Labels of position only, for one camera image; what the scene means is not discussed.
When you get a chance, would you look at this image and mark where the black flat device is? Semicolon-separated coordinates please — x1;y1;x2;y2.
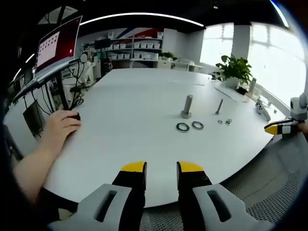
22;101;46;136

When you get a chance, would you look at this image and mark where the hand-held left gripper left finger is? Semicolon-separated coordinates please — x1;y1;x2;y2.
48;161;148;231

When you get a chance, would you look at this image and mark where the white cylindrical bottle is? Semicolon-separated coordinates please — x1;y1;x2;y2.
248;77;257;93

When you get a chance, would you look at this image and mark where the thin metal bolt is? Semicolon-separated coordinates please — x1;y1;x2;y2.
215;99;224;116

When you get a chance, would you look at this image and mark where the green potted plant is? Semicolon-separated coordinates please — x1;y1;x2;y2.
215;54;254;89

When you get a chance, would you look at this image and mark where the black cable bundle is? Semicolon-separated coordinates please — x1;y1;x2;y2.
68;61;89;112

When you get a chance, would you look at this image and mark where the white paper sheet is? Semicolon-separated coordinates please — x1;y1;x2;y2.
215;86;249;103

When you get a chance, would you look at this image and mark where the black laptop stand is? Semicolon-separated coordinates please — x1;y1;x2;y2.
12;59;84;111

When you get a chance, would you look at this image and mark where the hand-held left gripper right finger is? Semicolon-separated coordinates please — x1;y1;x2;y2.
176;161;273;231

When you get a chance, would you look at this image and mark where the open laptop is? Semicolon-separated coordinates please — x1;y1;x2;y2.
33;15;84;81

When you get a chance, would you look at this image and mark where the small green background plant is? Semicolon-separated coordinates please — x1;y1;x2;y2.
160;51;178;61

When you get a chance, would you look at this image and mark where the large grey threaded stud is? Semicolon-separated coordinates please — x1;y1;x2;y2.
180;94;193;119

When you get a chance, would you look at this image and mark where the white storage shelf with bins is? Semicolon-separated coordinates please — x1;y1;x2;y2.
105;30;165;68

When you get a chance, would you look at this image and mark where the white game controller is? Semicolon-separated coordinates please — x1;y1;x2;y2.
255;99;272;121

